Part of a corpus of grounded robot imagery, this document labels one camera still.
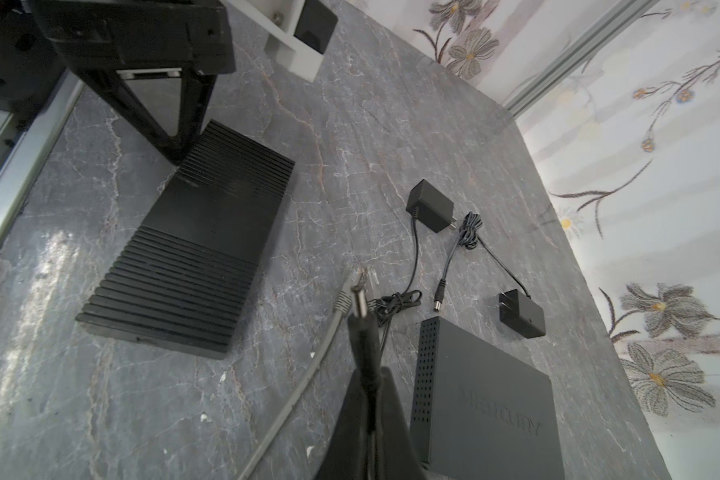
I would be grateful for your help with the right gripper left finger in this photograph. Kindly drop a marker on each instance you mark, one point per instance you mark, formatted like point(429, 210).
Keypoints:
point(346, 457)

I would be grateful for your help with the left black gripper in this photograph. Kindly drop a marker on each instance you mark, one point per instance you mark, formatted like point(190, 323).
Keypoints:
point(98, 37)

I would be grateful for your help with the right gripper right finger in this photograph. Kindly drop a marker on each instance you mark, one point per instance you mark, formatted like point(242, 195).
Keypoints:
point(394, 454)

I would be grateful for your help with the black ribbed network switch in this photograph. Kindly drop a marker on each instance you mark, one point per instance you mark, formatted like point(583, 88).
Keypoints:
point(182, 280)

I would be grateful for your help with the black power adapter with plug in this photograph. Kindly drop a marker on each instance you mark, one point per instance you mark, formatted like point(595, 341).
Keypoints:
point(428, 204)

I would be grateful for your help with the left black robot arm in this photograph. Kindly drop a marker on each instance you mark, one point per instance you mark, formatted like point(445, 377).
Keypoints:
point(30, 66)

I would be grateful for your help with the aluminium mounting rail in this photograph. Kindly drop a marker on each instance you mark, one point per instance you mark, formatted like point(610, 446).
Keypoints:
point(25, 144)

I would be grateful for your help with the black power adapter with cable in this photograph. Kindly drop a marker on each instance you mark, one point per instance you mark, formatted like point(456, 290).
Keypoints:
point(517, 310)

